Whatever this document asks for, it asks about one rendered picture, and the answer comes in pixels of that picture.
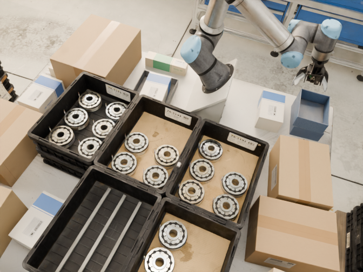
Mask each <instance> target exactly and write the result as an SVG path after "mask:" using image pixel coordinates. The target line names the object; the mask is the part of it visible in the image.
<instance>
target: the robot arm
mask: <svg viewBox="0 0 363 272"><path fill-rule="evenodd" d="M229 5H234V6H235V7H236V8H237V9H238V10H239V11H240V12H241V13H242V15H243V16H244V17H245V18H246V19H247V20H248V21H249V22H250V23H251V24H252V25H253V26H254V27H255V28H256V29H257V30H258V31H259V32H260V33H261V34H262V35H263V36H264V37H265V38H266V39H267V40H268V42H269V43H270V44H271V45H272V46H273V47H274V48H275V49H276V50H277V51H278V52H279V53H280V54H281V60H280V61H281V64H282V65H283V66H284V67H286V68H289V69H293V68H296V67H298V66H299V65H300V63H301V60H302V59H303V57H304V53H305V50H306V47H307V44H308V43H314V44H315V45H314V48H313V51H312V55H311V60H312V61H313V62H312V63H309V64H307V65H306V66H304V67H302V68H301V69H300V70H299V71H298V73H297V74H296V76H295V77H294V79H293V82H292V85H297V84H298V83H299V82H300V80H301V79H302V78H305V79H306V76H307V79H306V81H310V83H313V82H314V85H318V84H320V85H321V83H322V86H323V89H324V91H325V92H326V90H327V85H328V72H327V71H326V68H325V67H324V64H326V63H327V62H328V61H329V59H330V57H331V54H332V53H334V51H333V50H334V47H335V45H336V43H337V40H338V38H339V36H340V32H341V29H342V25H341V23H340V22H339V21H337V20H335V19H326V20H324V21H323V22H322V24H317V23H311V22H306V21H303V20H297V19H293V20H291V21H290V23H289V25H288V28H287V29H286V28H285V27H284V26H283V25H282V23H281V22H280V21H279V20H278V19H277V18H276V16H275V15H274V14H273V13H272V12H271V11H270V10H269V9H268V8H267V7H266V6H265V4H264V3H263V2H262V1H261V0H210V1H209V5H208V7H207V10H206V14H205V15H204V16H203V17H202V18H201V19H200V22H199V25H198V28H197V31H196V33H195V34H194V35H193V36H191V37H189V38H188V39H187V40H186V42H184V44H183V46H182V47H181V50H180V55H181V57H182V58H183V59H184V61H185V62H186V63H188V65H189V66H190V67H191V68H192V69H193V70H194V72H195V73H196V74H197V75H198V76H199V78H200V80H201V82H202V84H203V87H205V88H206V89H207V90H212V89H215V88H217V87H218V86H220V85H221V84H222V83H223V82H224V81H225V80H226V79H227V77H228V76H229V74H230V68H229V67H228V66H227V65H226V64H224V63H222V62H221V61H219V60H218V59H217V58H216V57H215V56H214V55H213V54H212V52H213V51H214V49H215V47H216V45H217V43H218V42H219V40H220V38H221V37H222V35H223V32H224V22H223V20H224V18H225V15H226V13H227V10H228V8H229ZM305 79H304V82H305Z"/></svg>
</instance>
